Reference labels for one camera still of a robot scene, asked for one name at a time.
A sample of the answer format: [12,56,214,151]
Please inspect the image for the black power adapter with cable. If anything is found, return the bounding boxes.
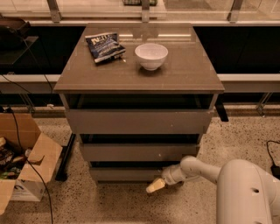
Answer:
[266,140,280,179]

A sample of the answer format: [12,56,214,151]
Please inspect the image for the grey drawer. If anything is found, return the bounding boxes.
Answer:
[66,109,214,134]
[89,168,164,182]
[80,143,200,162]

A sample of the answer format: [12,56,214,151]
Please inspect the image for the black cable on left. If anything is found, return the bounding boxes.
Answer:
[0,73,55,224]

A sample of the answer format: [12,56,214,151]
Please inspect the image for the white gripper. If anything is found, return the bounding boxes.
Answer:
[146,164,185,193]

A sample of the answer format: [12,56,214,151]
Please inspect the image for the blue chip bag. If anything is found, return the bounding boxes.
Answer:
[85,32,126,64]

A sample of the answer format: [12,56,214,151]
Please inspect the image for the grey drawer cabinet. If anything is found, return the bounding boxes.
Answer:
[53,23,226,186]

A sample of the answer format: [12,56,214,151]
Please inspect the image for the black floor bar left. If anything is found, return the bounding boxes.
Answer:
[55,134,76,182]

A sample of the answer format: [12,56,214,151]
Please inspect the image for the grey middle drawer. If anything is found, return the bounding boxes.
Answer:
[80,143,200,162]

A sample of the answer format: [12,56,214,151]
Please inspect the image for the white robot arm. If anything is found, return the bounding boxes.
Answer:
[146,156,280,224]

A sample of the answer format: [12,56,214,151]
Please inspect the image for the grey top drawer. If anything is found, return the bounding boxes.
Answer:
[66,109,214,134]

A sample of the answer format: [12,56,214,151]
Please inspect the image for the grey bottom drawer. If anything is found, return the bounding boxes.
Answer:
[89,168,164,182]

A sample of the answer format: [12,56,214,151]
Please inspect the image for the dark side table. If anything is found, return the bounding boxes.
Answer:
[0,17,38,67]

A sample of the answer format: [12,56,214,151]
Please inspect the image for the white bowl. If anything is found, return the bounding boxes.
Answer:
[135,43,168,71]

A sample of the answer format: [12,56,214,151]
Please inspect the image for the open cardboard box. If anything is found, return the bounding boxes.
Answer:
[0,113,62,214]

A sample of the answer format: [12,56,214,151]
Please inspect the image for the snack items in box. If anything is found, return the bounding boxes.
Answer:
[0,137,26,179]

